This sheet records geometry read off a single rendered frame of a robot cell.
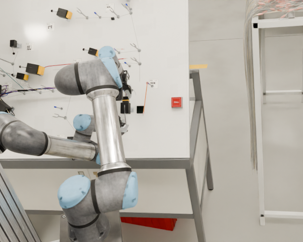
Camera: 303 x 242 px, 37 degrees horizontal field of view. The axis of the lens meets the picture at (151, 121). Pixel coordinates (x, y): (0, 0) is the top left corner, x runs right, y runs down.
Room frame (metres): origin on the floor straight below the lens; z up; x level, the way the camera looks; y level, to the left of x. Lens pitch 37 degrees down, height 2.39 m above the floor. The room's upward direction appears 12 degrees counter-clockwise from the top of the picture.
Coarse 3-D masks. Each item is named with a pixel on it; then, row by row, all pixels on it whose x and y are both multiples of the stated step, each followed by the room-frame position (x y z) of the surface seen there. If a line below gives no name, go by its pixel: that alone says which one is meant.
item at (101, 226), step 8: (96, 216) 1.05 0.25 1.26; (104, 216) 1.09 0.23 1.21; (88, 224) 1.03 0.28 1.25; (96, 224) 1.05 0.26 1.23; (104, 224) 1.06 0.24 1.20; (72, 232) 1.05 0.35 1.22; (80, 232) 1.03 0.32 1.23; (88, 232) 1.03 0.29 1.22; (96, 232) 1.03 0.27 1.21; (104, 232) 1.04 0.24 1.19; (72, 240) 1.04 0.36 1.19; (80, 240) 1.02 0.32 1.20; (88, 240) 1.02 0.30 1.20; (96, 240) 1.02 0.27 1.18
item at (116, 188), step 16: (80, 64) 1.41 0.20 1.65; (96, 64) 1.39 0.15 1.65; (112, 64) 1.38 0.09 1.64; (80, 80) 1.36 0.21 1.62; (96, 80) 1.34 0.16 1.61; (112, 80) 1.35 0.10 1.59; (96, 96) 1.31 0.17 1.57; (112, 96) 1.32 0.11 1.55; (96, 112) 1.28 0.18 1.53; (112, 112) 1.27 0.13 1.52; (96, 128) 1.24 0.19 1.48; (112, 128) 1.22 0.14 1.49; (112, 144) 1.18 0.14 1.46; (112, 160) 1.13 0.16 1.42; (112, 176) 1.08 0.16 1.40; (128, 176) 1.08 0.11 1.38; (96, 192) 1.05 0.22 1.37; (112, 192) 1.04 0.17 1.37; (128, 192) 1.03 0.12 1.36; (112, 208) 1.02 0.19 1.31
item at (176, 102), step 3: (171, 99) 1.87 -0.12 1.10; (174, 99) 1.86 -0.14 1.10; (177, 99) 1.86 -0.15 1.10; (180, 99) 1.85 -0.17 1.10; (171, 102) 1.86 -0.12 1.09; (174, 102) 1.85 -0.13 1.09; (177, 102) 1.85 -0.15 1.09; (180, 102) 1.84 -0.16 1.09; (171, 105) 1.85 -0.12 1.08; (174, 105) 1.84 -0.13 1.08; (177, 105) 1.84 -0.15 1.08; (180, 105) 1.83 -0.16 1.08
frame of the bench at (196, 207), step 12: (192, 120) 2.06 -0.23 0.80; (204, 120) 2.24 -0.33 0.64; (192, 132) 1.95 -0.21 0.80; (192, 144) 1.85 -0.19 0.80; (192, 156) 1.76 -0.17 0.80; (192, 168) 1.70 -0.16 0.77; (192, 180) 1.70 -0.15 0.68; (204, 180) 1.97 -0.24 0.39; (192, 192) 1.71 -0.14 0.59; (192, 204) 1.71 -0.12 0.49; (120, 216) 1.85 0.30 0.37; (132, 216) 1.83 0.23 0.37; (144, 216) 1.80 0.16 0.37; (156, 216) 1.78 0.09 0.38; (168, 216) 1.76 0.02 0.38; (180, 216) 1.74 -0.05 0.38; (192, 216) 1.71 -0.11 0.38; (204, 240) 1.71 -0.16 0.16
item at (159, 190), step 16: (96, 176) 1.86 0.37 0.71; (144, 176) 1.78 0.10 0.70; (160, 176) 1.76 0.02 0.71; (176, 176) 1.73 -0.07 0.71; (144, 192) 1.79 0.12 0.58; (160, 192) 1.76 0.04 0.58; (176, 192) 1.74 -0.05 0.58; (128, 208) 1.83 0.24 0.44; (144, 208) 1.80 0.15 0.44; (160, 208) 1.77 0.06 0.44; (176, 208) 1.74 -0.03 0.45
